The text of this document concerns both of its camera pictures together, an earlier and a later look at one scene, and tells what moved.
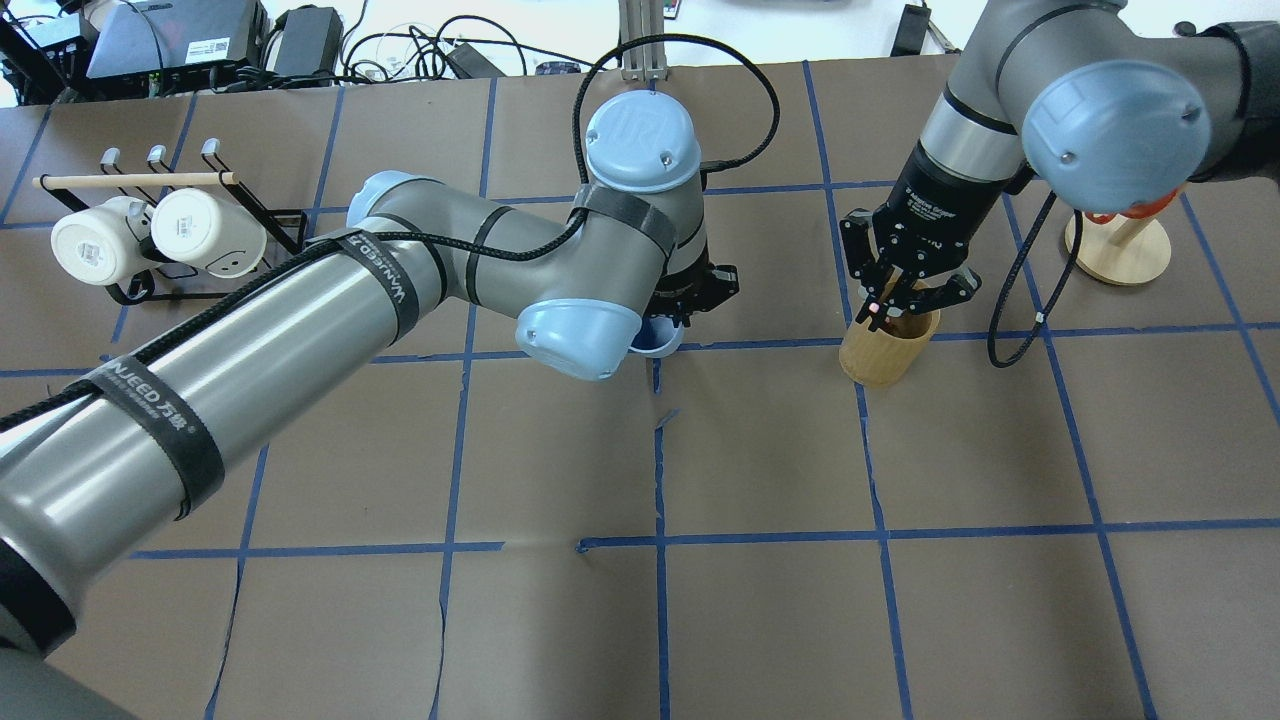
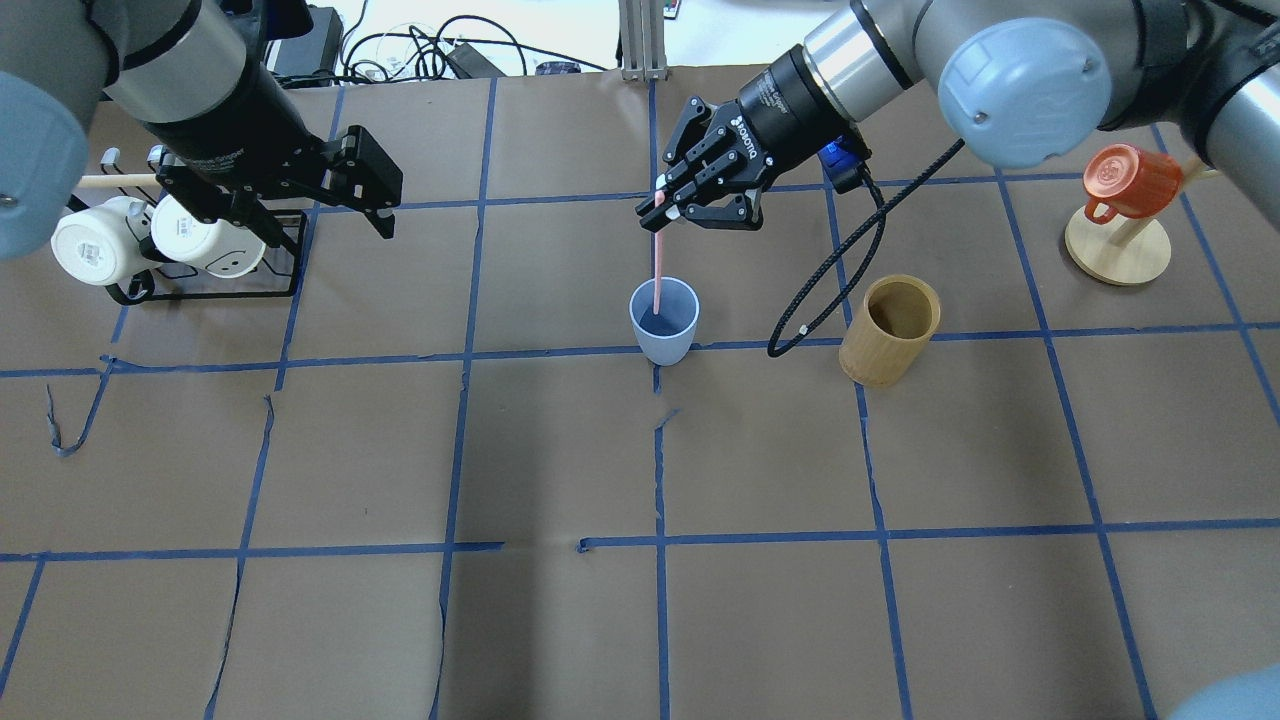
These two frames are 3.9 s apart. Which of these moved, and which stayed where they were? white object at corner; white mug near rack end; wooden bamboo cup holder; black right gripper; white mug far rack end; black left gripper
Moved: black left gripper; black right gripper
Stayed: white mug far rack end; wooden bamboo cup holder; white object at corner; white mug near rack end
